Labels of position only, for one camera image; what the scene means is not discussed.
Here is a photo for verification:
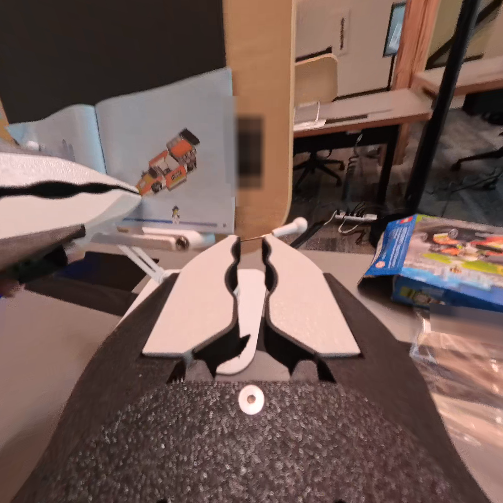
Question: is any wooden back office chair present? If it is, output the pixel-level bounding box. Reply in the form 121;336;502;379
295;54;348;189

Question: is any white base plate with lever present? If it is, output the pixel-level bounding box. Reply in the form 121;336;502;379
122;269;183;315

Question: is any lego instruction booklet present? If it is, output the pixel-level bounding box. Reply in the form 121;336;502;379
7;67;238;236

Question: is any clear plastic bag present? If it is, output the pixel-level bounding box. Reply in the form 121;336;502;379
409;308;503;456

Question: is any wooden office desk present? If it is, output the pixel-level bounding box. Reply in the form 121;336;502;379
293;79;437;206

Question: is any white power strip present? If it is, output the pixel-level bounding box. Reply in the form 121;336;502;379
334;205;379;230

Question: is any black panel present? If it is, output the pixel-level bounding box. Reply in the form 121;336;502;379
0;0;227;125

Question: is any blue lego box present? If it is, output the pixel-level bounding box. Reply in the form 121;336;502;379
360;214;503;313

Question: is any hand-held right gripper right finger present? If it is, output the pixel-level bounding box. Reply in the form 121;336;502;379
262;234;362;358

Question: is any black stand pole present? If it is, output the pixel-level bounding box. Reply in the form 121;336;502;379
403;0;482;214

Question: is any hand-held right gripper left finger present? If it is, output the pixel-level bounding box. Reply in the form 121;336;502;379
143;234;239;358

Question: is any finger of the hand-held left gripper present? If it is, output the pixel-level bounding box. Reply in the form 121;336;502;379
0;150;142;195
0;185;142;272

